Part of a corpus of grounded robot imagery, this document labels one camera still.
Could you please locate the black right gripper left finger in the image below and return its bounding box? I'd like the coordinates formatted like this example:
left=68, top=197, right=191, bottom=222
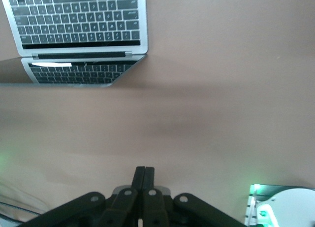
left=23, top=165, right=146, bottom=227

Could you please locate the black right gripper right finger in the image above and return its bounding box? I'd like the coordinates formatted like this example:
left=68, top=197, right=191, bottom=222
left=141, top=166, right=247, bottom=227

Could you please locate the silver grey laptop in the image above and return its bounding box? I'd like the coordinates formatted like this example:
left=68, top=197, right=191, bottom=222
left=0, top=0, right=150, bottom=89

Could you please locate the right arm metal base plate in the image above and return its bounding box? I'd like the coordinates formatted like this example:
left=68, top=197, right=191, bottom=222
left=245, top=184, right=315, bottom=225

